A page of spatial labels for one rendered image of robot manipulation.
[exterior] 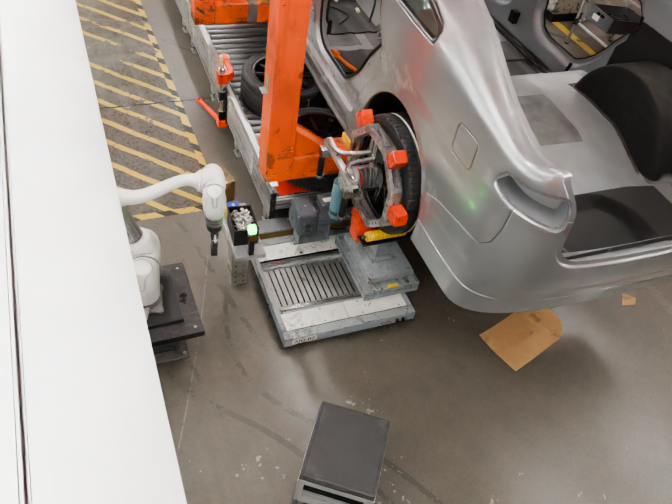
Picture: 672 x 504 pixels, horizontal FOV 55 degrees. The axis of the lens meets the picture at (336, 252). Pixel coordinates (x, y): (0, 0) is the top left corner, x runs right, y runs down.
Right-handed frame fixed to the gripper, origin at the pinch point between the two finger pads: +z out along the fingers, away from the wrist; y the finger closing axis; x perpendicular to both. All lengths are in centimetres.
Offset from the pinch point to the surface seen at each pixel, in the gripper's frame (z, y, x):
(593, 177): -21, -21, 213
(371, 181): -30, -14, 78
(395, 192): -26, -9, 91
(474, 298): -19, 54, 114
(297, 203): 33, -61, 55
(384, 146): -41, -27, 86
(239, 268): 57, -33, 17
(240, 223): 16.7, -32.4, 16.7
